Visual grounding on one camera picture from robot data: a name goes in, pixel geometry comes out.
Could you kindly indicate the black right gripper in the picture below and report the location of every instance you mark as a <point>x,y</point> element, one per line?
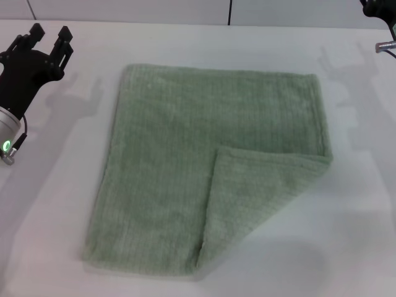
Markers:
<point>376,7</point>

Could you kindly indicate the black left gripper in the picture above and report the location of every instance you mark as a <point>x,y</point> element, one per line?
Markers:
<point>21,77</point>

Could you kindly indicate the green terry towel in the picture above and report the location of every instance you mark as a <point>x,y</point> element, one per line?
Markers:
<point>173,148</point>

